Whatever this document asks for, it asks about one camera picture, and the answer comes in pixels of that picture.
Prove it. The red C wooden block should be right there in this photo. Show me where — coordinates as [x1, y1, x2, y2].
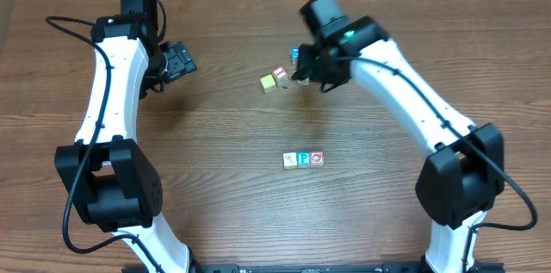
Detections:
[310, 151, 325, 167]

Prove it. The yellow wooden block centre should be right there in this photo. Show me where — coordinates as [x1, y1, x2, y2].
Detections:
[297, 78, 310, 86]

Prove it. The plain picture wooden block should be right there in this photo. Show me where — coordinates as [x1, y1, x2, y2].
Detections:
[282, 152, 298, 170]

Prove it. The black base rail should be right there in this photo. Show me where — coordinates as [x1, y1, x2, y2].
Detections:
[121, 260, 505, 273]

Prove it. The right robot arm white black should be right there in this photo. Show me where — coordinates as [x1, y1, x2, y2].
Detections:
[293, 0, 505, 272]

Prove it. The red I wooden block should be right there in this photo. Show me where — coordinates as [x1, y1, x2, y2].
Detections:
[272, 66, 288, 84]

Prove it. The plain wooden block front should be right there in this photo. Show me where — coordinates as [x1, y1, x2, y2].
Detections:
[296, 152, 311, 168]

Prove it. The blue letter wooden block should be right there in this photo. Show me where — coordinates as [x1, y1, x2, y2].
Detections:
[291, 47, 299, 65]

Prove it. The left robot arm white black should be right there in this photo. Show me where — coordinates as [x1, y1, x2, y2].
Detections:
[54, 0, 201, 272]

